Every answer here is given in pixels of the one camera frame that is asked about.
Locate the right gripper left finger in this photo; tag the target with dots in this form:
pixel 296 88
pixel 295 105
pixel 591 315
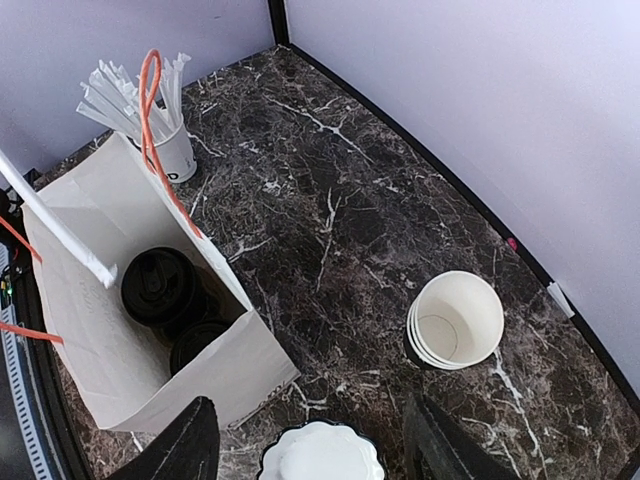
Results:
pixel 188 448

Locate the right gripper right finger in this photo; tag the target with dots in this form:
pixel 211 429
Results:
pixel 437 448

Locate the black paper coffee cup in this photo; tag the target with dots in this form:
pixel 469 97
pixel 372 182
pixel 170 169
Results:
pixel 192 341
pixel 162 290

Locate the stack of paper coffee cups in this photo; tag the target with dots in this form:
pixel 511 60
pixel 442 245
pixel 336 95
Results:
pixel 456 321

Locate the white paper gift bag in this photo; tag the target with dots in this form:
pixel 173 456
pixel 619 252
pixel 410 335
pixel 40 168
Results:
pixel 119 203

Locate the single white straw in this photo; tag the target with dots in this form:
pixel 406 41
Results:
pixel 106 275

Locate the white scalloped dish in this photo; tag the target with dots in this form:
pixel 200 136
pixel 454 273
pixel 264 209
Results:
pixel 321 449

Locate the white tape piece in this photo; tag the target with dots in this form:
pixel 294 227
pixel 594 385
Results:
pixel 555 291

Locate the white paper cup with straws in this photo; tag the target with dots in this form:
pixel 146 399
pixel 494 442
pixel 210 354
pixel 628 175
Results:
pixel 176 156

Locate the bundle of wrapped white straws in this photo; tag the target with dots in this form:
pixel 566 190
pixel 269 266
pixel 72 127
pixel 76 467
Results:
pixel 112 99

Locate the left black frame post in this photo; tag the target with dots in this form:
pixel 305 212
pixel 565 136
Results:
pixel 277 12

